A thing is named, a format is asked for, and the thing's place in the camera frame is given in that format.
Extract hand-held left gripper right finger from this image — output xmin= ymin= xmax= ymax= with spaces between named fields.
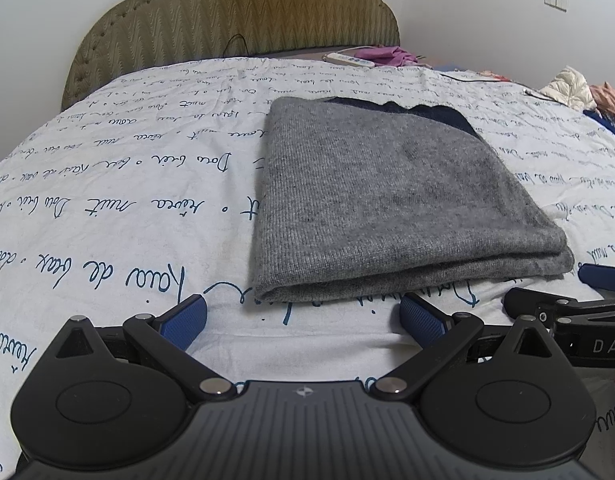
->
xmin=369 ymin=294 xmax=557 ymax=404

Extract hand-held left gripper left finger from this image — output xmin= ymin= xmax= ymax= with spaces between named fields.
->
xmin=51 ymin=295 xmax=238 ymax=404

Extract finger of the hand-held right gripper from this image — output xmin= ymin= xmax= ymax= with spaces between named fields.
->
xmin=577 ymin=262 xmax=615 ymax=295
xmin=502 ymin=287 xmax=581 ymax=322

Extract grey sweater with navy sleeves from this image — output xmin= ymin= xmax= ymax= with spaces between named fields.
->
xmin=251 ymin=96 xmax=575 ymax=305

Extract blue clothes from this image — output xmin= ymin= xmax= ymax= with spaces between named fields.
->
xmin=582 ymin=109 xmax=615 ymax=150

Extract white script-printed bed sheet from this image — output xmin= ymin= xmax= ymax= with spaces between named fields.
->
xmin=0 ymin=55 xmax=615 ymax=480

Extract pink cloth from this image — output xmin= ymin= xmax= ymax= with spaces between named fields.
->
xmin=587 ymin=82 xmax=615 ymax=120

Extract cream puffer jacket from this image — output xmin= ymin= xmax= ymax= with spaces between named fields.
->
xmin=540 ymin=65 xmax=598 ymax=109

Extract purple cloth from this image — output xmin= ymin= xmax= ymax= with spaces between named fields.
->
xmin=355 ymin=45 xmax=418 ymax=67

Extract white power strip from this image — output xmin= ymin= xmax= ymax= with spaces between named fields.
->
xmin=321 ymin=51 xmax=375 ymax=68

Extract olive padded headboard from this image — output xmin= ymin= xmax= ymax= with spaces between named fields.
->
xmin=61 ymin=0 xmax=401 ymax=111

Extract black cable on headboard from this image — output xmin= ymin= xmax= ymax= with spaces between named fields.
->
xmin=222 ymin=34 xmax=250 ymax=58

